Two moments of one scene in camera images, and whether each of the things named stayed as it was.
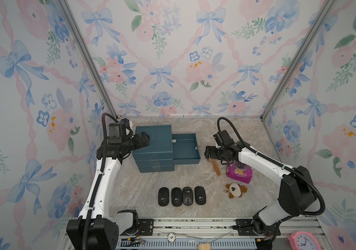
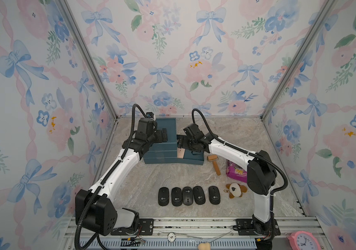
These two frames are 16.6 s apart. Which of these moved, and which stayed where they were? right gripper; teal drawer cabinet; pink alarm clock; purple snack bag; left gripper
Moved: teal drawer cabinet; left gripper; right gripper
Stayed: purple snack bag; pink alarm clock
